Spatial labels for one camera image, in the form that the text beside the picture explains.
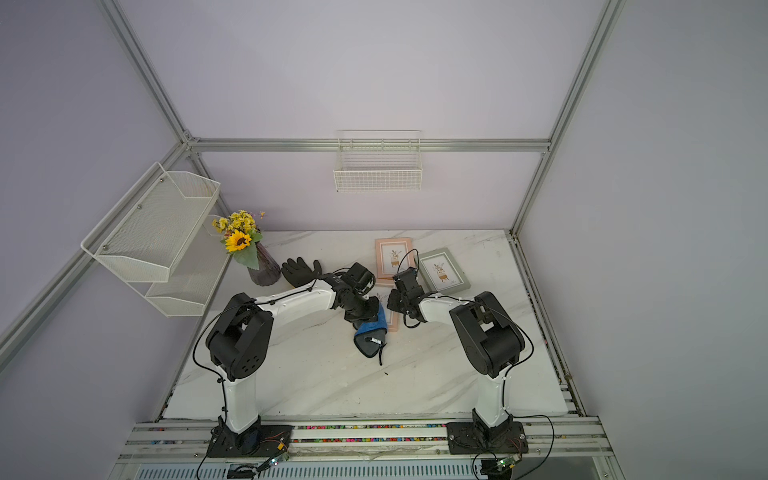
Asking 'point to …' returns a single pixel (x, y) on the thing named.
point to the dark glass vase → (268, 272)
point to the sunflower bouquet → (241, 236)
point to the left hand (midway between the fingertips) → (375, 320)
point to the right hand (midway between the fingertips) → (395, 304)
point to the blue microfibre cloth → (380, 323)
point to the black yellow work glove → (298, 273)
